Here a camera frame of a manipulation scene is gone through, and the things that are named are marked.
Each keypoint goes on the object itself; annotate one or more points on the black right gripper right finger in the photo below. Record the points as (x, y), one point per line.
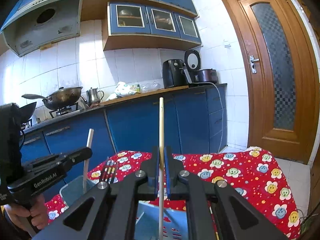
(215, 211)

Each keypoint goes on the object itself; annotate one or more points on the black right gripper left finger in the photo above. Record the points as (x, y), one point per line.
(107, 211)

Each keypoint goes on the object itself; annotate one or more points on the white chopstick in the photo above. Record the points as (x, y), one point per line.
(86, 162)

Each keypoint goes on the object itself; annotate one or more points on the wooden chopstick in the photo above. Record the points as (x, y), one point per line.
(161, 167)

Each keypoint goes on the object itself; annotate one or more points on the blue kitchen base cabinets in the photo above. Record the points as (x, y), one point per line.
(195, 122)

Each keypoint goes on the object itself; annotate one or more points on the left hand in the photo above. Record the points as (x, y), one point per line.
(38, 212)

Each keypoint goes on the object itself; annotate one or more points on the black decorated chopsticks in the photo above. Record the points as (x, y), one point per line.
(108, 172)

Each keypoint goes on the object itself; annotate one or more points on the red smiley flower tablecloth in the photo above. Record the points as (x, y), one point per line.
(254, 174)

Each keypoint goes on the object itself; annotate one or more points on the black wok at left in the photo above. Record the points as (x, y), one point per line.
(27, 112)

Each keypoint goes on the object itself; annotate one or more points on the gas stove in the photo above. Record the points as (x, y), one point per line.
(66, 110)

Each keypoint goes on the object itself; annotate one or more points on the steel wok on stove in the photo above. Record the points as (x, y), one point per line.
(61, 98)

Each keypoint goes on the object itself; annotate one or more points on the steel kettle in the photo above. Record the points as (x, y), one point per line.
(94, 96)

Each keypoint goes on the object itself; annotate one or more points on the white cloth on counter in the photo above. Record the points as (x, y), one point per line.
(122, 90)

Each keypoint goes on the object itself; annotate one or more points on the dark rice cooker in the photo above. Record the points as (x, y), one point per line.
(206, 75)

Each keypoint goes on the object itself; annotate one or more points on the black air fryer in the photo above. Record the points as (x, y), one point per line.
(175, 73)

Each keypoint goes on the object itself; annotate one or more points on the range hood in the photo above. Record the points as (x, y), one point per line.
(42, 22)

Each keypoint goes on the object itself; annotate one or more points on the wooden door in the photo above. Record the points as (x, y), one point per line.
(284, 93)

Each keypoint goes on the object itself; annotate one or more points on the metal door handle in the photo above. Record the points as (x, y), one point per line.
(253, 61)

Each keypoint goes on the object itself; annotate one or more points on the blue wall cabinet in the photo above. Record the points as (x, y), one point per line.
(129, 25)

